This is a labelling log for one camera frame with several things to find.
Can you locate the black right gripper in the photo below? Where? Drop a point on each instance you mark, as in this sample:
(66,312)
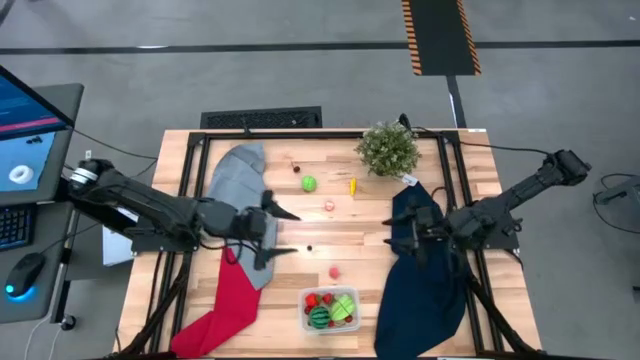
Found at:
(435,227)

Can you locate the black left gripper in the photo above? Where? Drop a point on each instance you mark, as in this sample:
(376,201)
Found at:
(252,225)

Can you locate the green toy lime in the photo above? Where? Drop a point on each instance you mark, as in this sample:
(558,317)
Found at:
(309,183)

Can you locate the pink and white toy produce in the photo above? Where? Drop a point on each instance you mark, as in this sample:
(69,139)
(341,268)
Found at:
(329,205)

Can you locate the pink red toy produce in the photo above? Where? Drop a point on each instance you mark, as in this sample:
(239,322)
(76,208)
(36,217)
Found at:
(334,273)

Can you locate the yellow toy banana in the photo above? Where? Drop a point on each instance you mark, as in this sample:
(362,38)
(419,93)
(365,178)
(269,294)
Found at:
(353,186)

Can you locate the red toy strawberry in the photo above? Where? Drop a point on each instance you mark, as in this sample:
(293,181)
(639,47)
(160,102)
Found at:
(327,298)
(311,300)

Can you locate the clear plastic tupperware container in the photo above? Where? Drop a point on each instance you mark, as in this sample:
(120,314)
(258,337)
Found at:
(301,325)

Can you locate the green striped toy watermelon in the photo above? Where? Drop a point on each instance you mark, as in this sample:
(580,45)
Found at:
(320,317)

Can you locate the light green toy lettuce leaf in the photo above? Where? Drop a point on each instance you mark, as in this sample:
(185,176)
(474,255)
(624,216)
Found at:
(344,306)

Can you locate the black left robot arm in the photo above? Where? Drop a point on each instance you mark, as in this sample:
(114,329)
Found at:
(145,205)

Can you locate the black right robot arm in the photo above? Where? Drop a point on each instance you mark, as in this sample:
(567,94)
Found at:
(505,200)

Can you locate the grey cloth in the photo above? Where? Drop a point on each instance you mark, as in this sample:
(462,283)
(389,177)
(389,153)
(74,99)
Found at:
(240,175)

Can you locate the navy blue cloth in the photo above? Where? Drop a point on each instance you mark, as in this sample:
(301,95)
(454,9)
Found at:
(420,300)

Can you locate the artificial green plant black pot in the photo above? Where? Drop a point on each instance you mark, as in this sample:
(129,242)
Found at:
(387,150)

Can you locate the red cloth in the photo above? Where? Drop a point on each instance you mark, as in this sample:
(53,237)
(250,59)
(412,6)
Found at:
(225,310)

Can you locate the black perforated floor mat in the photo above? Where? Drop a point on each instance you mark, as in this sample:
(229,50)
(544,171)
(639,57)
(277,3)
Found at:
(260,118)

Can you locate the white box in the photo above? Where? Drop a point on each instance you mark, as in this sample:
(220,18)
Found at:
(115,250)

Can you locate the black mat with orange stripes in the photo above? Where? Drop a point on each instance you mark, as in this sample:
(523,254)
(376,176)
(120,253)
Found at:
(440,37)

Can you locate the grey floor stand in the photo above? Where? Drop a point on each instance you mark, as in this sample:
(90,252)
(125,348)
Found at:
(625,192)

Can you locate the black desk caster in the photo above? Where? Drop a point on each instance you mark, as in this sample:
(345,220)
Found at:
(68,323)

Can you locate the grey computer desk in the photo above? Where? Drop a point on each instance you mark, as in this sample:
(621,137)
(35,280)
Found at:
(50,300)

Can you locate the black mouse with blue light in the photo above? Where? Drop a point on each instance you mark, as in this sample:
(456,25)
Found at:
(25,272)

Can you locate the black keyboard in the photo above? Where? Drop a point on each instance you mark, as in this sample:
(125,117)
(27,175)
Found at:
(15,227)

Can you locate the computer monitor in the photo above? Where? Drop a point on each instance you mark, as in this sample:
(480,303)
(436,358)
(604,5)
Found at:
(25,150)

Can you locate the black aluminium table frame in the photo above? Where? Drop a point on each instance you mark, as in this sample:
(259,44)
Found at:
(325,135)

